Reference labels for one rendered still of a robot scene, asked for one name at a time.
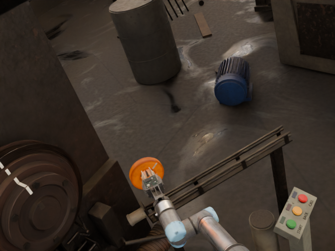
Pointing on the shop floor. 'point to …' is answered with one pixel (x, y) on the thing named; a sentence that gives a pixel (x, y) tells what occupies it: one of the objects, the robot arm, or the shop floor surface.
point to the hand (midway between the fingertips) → (145, 170)
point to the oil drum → (146, 39)
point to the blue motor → (234, 81)
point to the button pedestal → (300, 227)
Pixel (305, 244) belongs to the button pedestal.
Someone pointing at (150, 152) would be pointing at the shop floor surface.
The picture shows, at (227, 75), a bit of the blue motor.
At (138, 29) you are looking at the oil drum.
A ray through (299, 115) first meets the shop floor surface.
